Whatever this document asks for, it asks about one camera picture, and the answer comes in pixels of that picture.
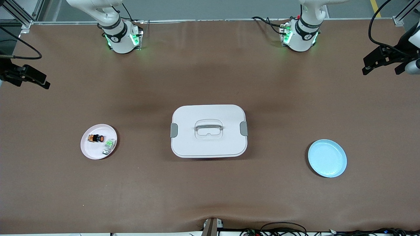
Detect black cable bundle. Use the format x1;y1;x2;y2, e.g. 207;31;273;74
240;222;420;236

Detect green push-button switch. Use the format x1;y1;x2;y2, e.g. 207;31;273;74
102;139;116;155

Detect white lidded storage box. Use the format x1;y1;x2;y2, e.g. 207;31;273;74
170;104;248;159

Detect brown table mat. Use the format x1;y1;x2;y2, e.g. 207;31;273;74
0;19;420;234

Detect silver table edge rail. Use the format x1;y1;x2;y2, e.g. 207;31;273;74
31;19;402;25

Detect pink round plate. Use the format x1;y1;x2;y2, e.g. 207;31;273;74
80;124;117;160

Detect light blue round plate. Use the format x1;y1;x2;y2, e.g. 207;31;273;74
308;139;347;178

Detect black arm base cable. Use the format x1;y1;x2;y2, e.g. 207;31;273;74
252;16;286;35

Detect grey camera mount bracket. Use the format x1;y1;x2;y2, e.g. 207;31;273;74
201;217;224;236

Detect aluminium frame profile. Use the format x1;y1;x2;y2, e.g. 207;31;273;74
0;0;45;35
393;0;420;27

